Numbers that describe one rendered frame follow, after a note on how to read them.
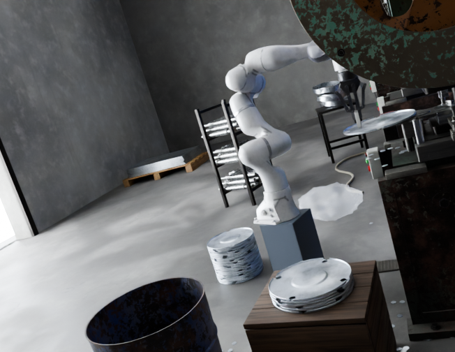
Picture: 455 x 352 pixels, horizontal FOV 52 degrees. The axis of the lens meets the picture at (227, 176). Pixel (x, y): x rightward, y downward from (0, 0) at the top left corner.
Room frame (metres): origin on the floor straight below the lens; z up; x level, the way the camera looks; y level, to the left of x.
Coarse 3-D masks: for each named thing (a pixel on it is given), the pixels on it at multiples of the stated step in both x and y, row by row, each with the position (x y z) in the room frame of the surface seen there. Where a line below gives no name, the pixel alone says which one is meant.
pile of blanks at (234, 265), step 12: (252, 240) 2.63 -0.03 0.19; (216, 252) 2.58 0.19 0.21; (228, 252) 2.54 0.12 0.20; (240, 252) 2.55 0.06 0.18; (252, 252) 2.59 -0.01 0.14; (216, 264) 2.60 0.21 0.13; (228, 264) 2.55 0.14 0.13; (240, 264) 2.54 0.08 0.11; (252, 264) 2.58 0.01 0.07; (216, 276) 2.66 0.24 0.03; (228, 276) 2.56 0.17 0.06; (240, 276) 2.54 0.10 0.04; (252, 276) 2.56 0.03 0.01
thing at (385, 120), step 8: (392, 112) 1.96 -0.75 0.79; (400, 112) 1.91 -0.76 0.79; (408, 112) 1.85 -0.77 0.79; (368, 120) 1.99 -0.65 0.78; (376, 120) 1.89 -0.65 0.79; (384, 120) 1.83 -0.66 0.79; (392, 120) 1.81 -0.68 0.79; (400, 120) 1.72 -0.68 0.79; (352, 128) 1.94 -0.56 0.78; (360, 128) 1.88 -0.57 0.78; (368, 128) 1.82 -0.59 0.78; (376, 128) 1.77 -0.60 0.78; (384, 128) 1.72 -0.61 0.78
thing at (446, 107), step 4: (444, 104) 1.84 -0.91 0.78; (448, 104) 1.81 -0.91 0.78; (452, 104) 1.79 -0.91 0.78; (436, 108) 1.80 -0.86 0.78; (440, 108) 1.78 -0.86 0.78; (444, 108) 1.76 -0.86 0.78; (448, 108) 1.73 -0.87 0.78; (436, 112) 1.73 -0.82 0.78; (440, 112) 1.71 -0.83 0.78; (444, 112) 1.71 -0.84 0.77; (448, 112) 1.70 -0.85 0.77; (436, 116) 1.77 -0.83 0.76; (440, 116) 1.71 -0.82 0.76; (444, 116) 1.71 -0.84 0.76; (448, 116) 1.71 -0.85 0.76; (440, 120) 1.72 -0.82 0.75; (444, 120) 1.71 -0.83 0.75
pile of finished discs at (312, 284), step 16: (288, 272) 1.61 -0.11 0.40; (304, 272) 1.56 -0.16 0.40; (320, 272) 1.52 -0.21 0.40; (336, 272) 1.50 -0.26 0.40; (272, 288) 1.53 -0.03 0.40; (288, 288) 1.49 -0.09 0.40; (304, 288) 1.45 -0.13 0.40; (320, 288) 1.42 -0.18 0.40; (336, 288) 1.38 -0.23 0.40; (352, 288) 1.43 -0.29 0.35; (288, 304) 1.41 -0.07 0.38; (304, 304) 1.38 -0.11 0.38; (320, 304) 1.37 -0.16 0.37
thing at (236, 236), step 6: (234, 228) 2.82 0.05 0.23; (240, 228) 2.81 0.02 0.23; (246, 228) 2.77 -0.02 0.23; (222, 234) 2.81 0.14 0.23; (228, 234) 2.77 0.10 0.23; (234, 234) 2.72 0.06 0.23; (240, 234) 2.70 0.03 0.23; (246, 234) 2.67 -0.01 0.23; (252, 234) 2.63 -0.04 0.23; (210, 240) 2.76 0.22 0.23; (216, 240) 2.72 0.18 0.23; (222, 240) 2.67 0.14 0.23; (228, 240) 2.64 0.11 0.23; (234, 240) 2.62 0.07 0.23; (240, 240) 2.60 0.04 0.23; (210, 246) 2.66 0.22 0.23; (216, 246) 2.63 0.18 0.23; (222, 246) 2.60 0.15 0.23; (228, 246) 2.56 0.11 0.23
